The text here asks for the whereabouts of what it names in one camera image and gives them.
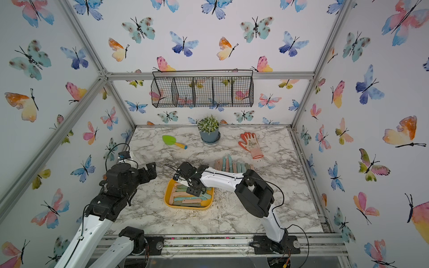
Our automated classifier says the pink folding fruit knife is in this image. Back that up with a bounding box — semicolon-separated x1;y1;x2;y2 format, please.
214;159;220;170

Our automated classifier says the pink ceramic knife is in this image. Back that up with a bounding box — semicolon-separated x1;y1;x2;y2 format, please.
225;158;230;172

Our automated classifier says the pink folding knife long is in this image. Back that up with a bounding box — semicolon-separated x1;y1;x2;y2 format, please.
232;162;238;173

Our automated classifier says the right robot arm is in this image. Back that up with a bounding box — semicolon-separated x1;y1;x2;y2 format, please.
173;162;301;255

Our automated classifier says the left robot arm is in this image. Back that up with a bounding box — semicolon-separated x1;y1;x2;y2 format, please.
56;163;157;268

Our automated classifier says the yellow storage box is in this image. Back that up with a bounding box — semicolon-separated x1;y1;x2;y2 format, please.
164;179;214;211

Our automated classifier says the green yellow toy trowel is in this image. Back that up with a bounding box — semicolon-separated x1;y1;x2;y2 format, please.
162;135;187;150

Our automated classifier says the potted green plant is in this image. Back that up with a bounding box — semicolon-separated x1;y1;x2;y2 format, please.
197;115;220;144

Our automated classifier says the red white garden glove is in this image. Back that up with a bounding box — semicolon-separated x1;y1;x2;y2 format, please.
238;132;264;160

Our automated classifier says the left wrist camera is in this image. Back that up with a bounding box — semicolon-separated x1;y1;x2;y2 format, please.
118;151;131;161

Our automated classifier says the black wire wall basket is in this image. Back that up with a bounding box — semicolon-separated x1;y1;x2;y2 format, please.
150;69;254;111

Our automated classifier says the aluminium front rail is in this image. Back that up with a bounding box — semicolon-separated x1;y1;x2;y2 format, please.
66;233;349;259

